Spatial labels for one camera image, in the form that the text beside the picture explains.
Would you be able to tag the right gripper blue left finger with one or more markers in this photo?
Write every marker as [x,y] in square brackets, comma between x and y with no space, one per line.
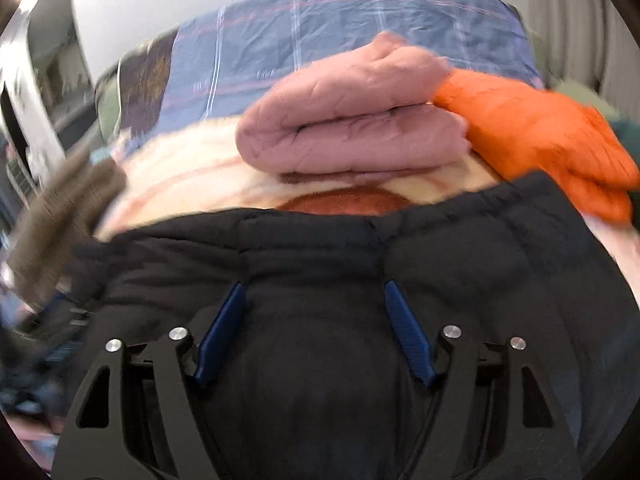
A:
[137,413]

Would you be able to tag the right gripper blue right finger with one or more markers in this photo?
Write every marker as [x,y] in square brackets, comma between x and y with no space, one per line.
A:
[494,416]

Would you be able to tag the black puffer jacket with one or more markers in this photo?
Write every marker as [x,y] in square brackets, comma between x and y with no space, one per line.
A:
[317,385]

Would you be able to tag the brown fleece folded garment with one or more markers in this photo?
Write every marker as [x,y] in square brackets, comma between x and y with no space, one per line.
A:
[64,214]

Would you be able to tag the cream fleece blanket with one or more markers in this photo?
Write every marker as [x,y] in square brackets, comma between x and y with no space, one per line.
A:
[198,169]

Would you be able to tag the orange folded puffer jacket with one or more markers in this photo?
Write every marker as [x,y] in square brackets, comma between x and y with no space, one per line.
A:
[517,129]

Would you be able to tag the dark green folded garment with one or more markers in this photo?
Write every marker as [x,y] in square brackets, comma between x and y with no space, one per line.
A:
[628,133]

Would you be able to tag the dark patterned pillow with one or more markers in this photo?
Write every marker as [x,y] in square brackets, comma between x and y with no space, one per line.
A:
[128,97]

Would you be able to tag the white shelf unit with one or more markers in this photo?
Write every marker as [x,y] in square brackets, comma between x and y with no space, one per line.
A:
[47,92]

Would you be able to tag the pink folded jacket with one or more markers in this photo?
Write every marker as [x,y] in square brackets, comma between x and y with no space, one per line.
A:
[365,110]

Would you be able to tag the blue plaid pillow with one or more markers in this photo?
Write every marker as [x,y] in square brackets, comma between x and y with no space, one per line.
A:
[225,60]

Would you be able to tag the beige curtain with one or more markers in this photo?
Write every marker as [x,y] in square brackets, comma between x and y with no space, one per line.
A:
[588,42]

